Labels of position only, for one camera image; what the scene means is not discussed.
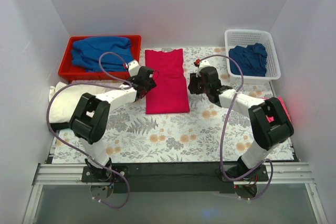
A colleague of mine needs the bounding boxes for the crimson red t shirt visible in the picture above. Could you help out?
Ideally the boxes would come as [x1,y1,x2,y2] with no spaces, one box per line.
[145,49,190,114]

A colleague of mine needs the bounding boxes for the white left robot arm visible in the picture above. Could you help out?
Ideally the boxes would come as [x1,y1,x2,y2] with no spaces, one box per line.
[70,66,156,182]

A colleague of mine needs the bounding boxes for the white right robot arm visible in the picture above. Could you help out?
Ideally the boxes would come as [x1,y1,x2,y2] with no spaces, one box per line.
[188,61,294,181]

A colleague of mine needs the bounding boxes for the navy blue t shirt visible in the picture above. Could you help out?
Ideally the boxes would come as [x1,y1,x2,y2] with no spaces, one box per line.
[228,43,268,77]

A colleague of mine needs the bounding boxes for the floral patterned table mat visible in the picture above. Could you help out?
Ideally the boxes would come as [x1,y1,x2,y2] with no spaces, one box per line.
[51,47,294,164]

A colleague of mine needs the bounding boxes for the white plastic laundry basket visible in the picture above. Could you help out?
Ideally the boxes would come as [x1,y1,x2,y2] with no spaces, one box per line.
[225,29,281,84]

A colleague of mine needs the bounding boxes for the folded royal blue t shirt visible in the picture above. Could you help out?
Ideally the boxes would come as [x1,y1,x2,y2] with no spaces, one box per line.
[71,36,134,72]

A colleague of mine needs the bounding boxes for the folded pink t shirt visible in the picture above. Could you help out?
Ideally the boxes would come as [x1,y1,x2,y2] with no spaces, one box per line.
[264,97,291,125]

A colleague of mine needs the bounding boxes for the red plastic tray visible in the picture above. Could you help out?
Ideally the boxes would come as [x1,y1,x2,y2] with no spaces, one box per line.
[58,35,141,81]

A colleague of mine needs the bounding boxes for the folded white t shirt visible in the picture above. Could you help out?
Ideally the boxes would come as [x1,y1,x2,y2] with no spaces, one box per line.
[49,83,114,124]

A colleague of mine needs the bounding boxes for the folded black t shirt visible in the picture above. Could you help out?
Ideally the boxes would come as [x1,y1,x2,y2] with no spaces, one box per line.
[50,122,69,132]

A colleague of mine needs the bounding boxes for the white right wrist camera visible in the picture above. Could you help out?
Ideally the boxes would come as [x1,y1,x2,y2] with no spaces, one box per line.
[194,59,211,71]

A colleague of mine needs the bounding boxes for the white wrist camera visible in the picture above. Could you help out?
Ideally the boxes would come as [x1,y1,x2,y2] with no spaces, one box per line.
[127,60,140,77]
[194,59,211,71]

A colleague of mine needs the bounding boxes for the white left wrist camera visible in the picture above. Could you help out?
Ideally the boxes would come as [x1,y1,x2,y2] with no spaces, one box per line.
[127,60,140,77]

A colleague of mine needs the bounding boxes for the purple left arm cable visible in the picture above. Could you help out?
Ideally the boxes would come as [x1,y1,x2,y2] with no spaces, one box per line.
[46,51,134,208]

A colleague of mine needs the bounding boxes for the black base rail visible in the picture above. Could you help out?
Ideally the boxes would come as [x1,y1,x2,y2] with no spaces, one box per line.
[81,161,269,194]

